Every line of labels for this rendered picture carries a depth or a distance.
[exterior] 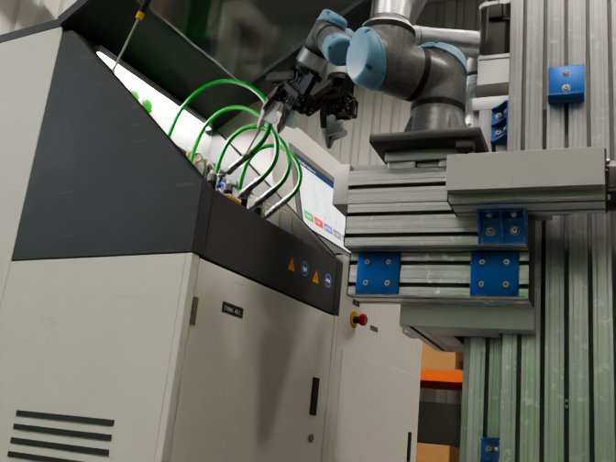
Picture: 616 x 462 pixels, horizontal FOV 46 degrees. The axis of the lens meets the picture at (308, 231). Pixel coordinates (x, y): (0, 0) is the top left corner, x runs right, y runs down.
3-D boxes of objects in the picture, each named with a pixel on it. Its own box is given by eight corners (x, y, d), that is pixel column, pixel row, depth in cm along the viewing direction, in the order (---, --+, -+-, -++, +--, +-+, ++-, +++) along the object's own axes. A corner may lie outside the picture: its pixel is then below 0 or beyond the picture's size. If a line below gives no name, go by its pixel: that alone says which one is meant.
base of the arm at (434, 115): (477, 163, 156) (478, 121, 159) (465, 134, 142) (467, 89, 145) (409, 167, 162) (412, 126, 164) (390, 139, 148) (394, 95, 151)
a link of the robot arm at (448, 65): (478, 106, 152) (479, 49, 156) (423, 88, 147) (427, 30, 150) (444, 126, 162) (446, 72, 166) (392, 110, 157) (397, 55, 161)
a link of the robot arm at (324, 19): (328, 12, 181) (320, 4, 188) (307, 51, 185) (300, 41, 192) (354, 26, 184) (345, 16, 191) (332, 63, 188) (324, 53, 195)
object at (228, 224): (203, 257, 157) (214, 188, 162) (188, 258, 159) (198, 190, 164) (333, 313, 208) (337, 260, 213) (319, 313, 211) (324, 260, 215)
